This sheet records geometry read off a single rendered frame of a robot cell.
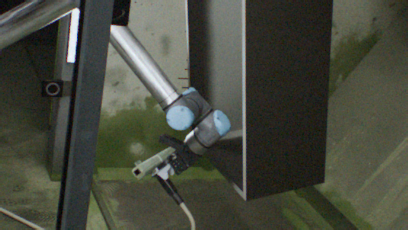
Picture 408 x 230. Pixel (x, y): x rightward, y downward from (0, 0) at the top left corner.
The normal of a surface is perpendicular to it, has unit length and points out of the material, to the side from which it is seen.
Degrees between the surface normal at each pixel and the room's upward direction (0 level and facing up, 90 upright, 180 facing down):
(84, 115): 90
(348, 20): 90
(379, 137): 57
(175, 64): 90
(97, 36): 90
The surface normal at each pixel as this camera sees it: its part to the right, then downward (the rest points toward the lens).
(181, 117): -0.19, 0.35
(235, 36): 0.37, 0.37
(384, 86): -0.69, -0.53
